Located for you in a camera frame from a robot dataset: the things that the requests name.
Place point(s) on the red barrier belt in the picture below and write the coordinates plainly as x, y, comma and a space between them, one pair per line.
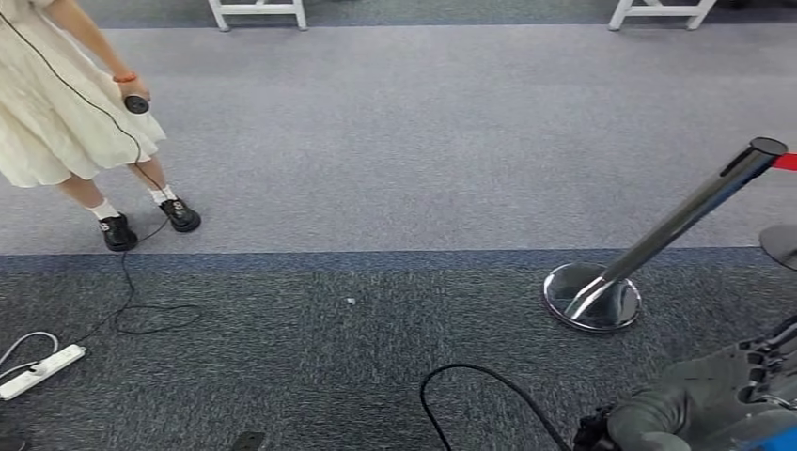
786, 162

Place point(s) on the black robot foot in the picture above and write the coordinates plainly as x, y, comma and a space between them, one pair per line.
248, 442

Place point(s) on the white power strip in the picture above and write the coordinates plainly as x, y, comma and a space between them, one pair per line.
40, 372

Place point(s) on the black stanchion with chrome base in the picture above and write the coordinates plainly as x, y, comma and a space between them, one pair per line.
781, 246

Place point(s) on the white desk frame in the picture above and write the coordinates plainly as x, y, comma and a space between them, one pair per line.
258, 9
660, 11

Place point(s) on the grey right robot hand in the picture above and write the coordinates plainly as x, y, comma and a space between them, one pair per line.
703, 398

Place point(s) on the person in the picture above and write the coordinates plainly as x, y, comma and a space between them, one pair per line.
56, 118

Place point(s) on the black handheld controller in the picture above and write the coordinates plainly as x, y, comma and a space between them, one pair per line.
136, 104

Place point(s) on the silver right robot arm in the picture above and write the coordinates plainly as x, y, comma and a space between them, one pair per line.
591, 429

